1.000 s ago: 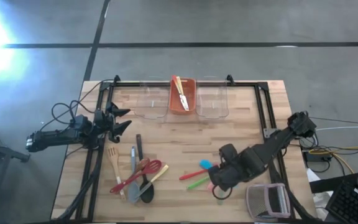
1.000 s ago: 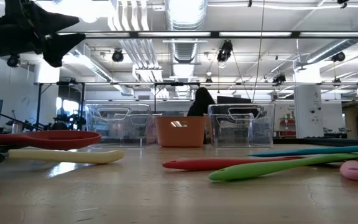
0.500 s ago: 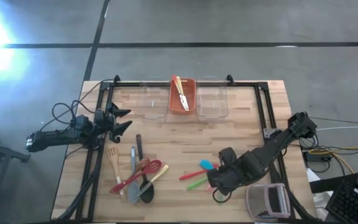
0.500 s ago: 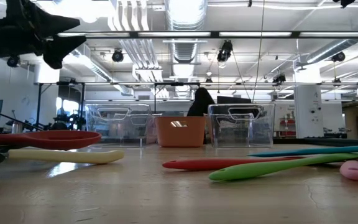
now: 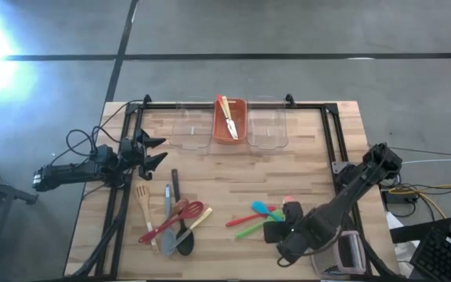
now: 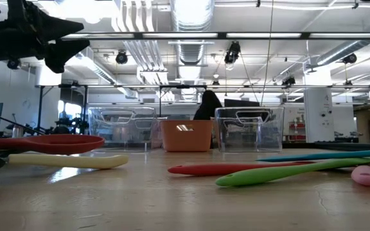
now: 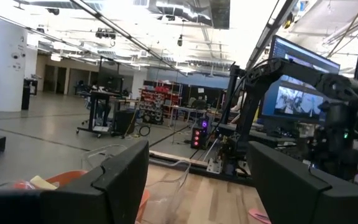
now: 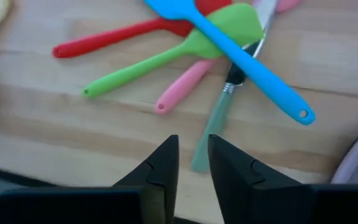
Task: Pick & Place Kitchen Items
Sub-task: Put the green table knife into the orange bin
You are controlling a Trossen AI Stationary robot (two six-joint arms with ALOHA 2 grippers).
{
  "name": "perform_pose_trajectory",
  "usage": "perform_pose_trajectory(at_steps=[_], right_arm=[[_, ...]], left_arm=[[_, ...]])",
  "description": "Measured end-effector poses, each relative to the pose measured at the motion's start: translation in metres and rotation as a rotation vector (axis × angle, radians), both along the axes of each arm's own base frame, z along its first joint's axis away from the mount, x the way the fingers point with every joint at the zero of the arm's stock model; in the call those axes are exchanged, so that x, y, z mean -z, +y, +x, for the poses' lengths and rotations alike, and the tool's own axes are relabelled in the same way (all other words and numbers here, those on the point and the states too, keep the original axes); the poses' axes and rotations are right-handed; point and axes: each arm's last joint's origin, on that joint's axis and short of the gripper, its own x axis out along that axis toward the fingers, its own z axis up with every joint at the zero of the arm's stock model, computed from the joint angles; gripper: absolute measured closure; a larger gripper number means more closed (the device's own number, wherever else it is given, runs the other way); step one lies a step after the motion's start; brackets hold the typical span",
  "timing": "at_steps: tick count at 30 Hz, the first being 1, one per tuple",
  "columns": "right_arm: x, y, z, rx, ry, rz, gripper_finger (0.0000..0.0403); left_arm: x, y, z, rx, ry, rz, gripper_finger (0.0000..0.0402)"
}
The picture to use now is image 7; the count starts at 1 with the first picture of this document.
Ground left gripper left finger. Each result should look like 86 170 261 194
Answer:
0 140 150 224

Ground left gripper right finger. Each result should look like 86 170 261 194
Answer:
249 141 358 224

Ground cream handled knife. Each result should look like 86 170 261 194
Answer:
29 175 58 190

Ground pink silicone spatula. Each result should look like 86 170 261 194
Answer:
248 207 272 224

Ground orange plastic bin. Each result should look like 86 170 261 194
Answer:
11 169 151 223

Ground rig computer monitor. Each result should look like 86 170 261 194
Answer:
261 34 341 124

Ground clear plastic bin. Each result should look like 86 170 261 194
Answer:
81 144 192 224

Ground black wheeled workstation cart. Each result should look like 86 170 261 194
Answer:
75 90 127 138

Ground person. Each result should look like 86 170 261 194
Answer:
230 91 248 124

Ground computer tower purple lights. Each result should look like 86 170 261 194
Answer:
190 116 211 149

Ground red parts shelf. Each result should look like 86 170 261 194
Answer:
139 86 181 126

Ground white round pillar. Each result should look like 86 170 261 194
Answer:
0 19 28 112

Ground black aluminium table frame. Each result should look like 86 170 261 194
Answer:
149 150 254 187

